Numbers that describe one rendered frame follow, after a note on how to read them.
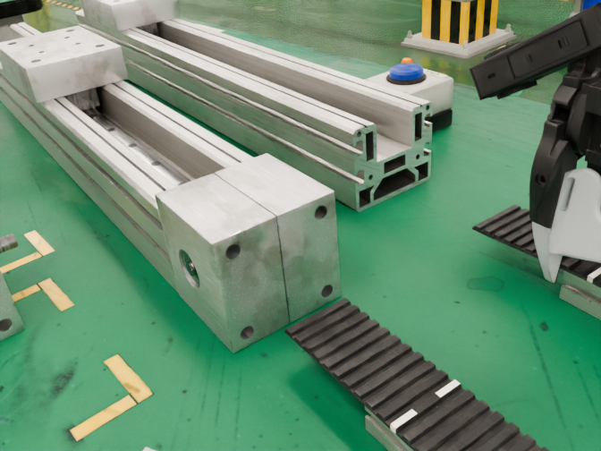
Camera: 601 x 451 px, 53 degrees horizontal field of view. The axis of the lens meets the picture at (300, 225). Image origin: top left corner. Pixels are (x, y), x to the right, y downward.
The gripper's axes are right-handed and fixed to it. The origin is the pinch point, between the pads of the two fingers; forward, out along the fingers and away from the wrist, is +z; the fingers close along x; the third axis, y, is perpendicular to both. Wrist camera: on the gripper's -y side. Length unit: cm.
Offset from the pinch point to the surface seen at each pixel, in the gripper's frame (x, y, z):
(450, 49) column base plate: 231, -221, 78
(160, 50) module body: -5, -61, -5
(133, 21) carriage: -2, -76, -6
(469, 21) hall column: 243, -217, 64
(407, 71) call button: 12.2, -29.8, -4.2
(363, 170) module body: -3.9, -18.9, -1.1
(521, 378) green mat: -10.6, 4.4, 3.2
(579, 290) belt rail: -1.4, 2.1, 2.1
